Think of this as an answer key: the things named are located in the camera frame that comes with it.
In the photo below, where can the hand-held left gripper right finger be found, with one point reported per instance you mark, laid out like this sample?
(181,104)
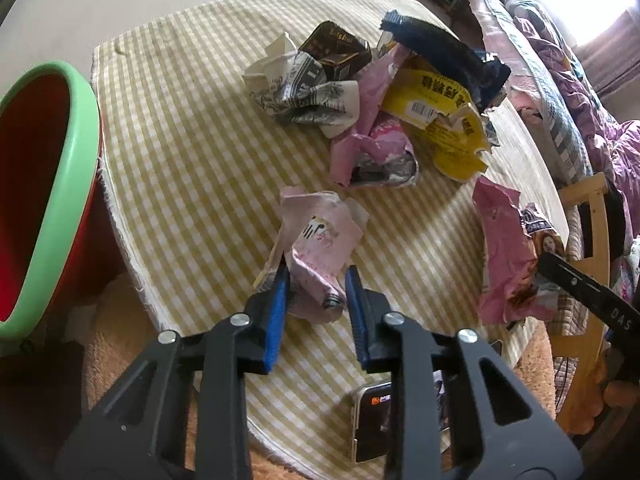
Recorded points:
(356,310)

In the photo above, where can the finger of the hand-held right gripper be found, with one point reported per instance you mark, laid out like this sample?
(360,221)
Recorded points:
(590,290)

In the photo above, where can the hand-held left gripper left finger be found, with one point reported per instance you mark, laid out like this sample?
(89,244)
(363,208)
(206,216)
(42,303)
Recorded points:
(277,310)

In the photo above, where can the pale pink wrapper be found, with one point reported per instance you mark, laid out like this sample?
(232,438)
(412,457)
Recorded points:
(320,245)

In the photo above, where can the pink doll print package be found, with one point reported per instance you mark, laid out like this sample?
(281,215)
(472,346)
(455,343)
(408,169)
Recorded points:
(500,240)

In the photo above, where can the red bucket with green rim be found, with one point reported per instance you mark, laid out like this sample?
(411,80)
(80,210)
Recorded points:
(30,185)

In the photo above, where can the wooden chair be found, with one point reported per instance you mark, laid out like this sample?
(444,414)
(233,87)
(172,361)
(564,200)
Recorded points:
(595,240)

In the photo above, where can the smartphone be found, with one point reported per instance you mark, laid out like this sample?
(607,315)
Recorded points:
(372,420)

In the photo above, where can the purple floral blanket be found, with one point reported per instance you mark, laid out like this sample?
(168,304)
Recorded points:
(610,130)

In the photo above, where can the orange plush cover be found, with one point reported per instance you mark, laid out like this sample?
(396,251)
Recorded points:
(115,340)

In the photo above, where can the yellow checked tablecloth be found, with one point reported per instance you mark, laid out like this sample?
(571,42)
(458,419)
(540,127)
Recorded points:
(200,160)

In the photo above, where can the pink plastic bag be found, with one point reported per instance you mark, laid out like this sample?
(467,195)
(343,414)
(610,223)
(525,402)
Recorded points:
(372,141)

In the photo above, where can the pink quilted blanket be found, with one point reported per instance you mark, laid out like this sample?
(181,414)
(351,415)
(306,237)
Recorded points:
(550,105)

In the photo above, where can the crumpled grey patterned paper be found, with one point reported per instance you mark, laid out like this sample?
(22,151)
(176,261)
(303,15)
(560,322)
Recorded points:
(300,91)

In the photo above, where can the yellow snack wrapper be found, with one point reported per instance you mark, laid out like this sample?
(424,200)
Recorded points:
(425,95)

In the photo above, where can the black and gold carton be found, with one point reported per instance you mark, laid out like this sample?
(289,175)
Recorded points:
(330,47)

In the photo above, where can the dark blue wrapper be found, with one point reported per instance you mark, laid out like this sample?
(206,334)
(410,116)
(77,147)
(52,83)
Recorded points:
(445,45)

